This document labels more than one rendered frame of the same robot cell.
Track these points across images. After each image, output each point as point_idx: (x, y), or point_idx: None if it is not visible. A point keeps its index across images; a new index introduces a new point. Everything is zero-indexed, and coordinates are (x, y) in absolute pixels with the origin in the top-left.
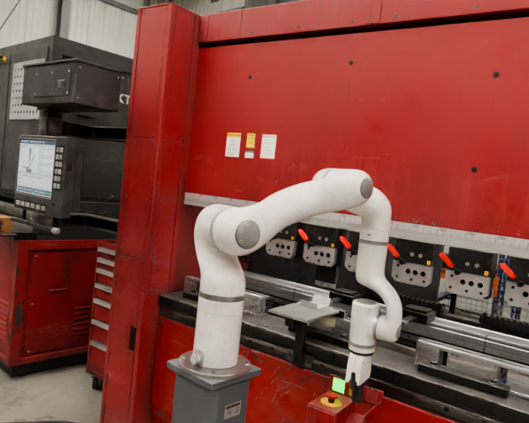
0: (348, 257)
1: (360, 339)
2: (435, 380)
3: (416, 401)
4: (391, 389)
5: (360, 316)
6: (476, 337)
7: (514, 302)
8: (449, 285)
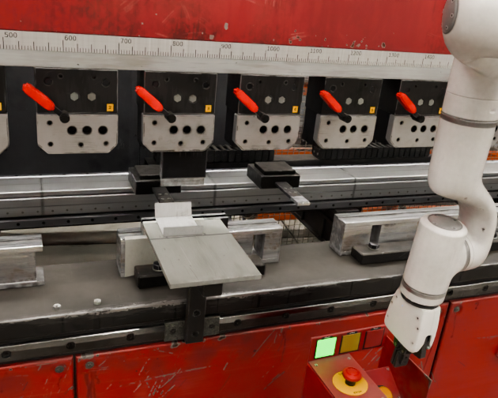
0: (243, 125)
1: (446, 285)
2: (395, 269)
3: (378, 306)
4: (347, 305)
5: (455, 253)
6: (344, 183)
7: None
8: (398, 137)
